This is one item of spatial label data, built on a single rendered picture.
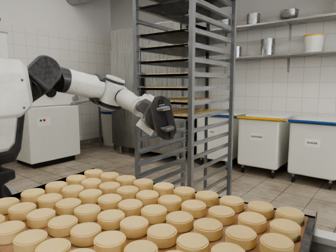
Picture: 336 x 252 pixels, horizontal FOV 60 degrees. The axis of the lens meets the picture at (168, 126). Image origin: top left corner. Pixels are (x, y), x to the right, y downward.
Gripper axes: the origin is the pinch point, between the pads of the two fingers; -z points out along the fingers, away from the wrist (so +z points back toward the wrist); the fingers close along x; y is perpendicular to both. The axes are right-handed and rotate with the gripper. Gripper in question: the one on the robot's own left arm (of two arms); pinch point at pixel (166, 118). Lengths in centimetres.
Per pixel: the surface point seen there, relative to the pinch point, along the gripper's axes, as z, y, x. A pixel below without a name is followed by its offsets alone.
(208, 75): 113, 55, 14
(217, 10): 117, 72, 56
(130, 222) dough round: -27.4, -15.1, -14.2
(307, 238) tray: -34.8, 13.1, -22.6
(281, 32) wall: 289, 234, 58
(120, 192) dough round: -12.0, -15.9, -13.1
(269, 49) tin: 282, 207, 38
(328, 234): -33.8, 18.0, -23.7
